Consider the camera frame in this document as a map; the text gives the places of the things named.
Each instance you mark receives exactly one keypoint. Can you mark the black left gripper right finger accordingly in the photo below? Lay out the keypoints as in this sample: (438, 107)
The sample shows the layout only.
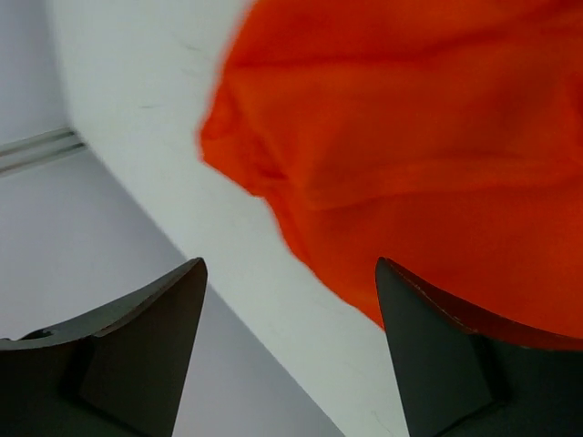
(465, 371)

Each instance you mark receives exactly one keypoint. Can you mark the aluminium frame post left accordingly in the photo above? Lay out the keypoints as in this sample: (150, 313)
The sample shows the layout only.
(39, 149)

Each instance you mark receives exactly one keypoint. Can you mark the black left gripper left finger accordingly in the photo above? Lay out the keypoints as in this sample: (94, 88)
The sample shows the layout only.
(117, 370)

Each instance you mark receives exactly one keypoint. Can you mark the orange t shirt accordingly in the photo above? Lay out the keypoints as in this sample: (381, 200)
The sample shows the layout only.
(445, 136)

